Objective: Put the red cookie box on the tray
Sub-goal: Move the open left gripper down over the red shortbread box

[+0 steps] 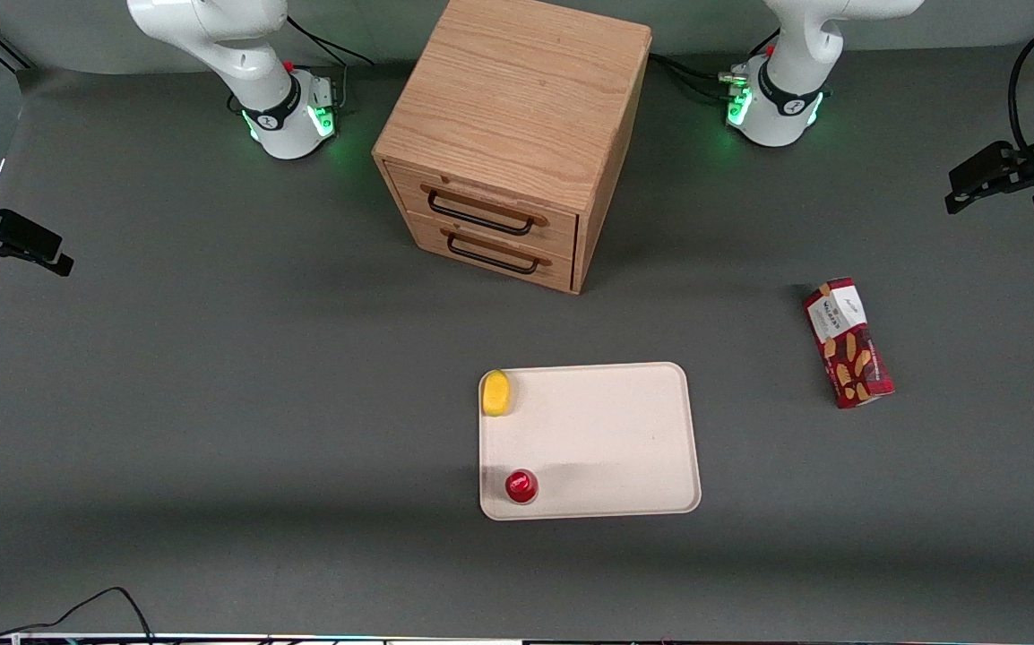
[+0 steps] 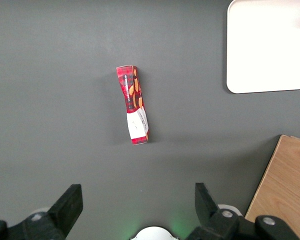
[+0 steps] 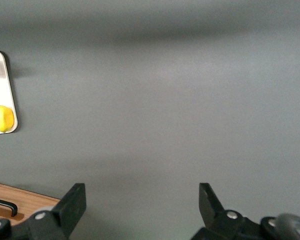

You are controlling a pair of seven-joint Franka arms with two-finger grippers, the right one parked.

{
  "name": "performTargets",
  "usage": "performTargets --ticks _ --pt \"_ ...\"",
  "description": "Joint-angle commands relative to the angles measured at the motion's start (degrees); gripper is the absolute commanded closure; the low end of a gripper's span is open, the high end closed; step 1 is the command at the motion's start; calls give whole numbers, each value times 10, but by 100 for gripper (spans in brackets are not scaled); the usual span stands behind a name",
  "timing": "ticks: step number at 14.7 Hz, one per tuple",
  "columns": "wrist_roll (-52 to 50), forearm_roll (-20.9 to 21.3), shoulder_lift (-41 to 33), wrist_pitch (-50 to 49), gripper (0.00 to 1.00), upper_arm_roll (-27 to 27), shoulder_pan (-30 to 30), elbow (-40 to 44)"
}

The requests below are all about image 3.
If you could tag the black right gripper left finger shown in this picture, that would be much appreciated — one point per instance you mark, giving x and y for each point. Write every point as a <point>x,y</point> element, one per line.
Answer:
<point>70,207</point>

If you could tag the white rectangular tray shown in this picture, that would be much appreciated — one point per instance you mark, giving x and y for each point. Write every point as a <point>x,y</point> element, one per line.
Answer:
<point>0,90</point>

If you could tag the wooden drawer front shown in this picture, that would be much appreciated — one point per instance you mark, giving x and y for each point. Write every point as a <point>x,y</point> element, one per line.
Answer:
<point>27,203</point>

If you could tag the yellow lemon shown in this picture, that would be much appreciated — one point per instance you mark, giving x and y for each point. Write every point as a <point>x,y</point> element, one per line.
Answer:
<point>2,118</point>

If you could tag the wooden two-drawer cabinet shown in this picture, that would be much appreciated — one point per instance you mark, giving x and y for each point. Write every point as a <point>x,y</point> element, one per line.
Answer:
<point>41,197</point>

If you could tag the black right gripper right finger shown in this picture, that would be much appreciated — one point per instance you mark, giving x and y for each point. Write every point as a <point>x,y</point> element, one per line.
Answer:
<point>212,212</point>

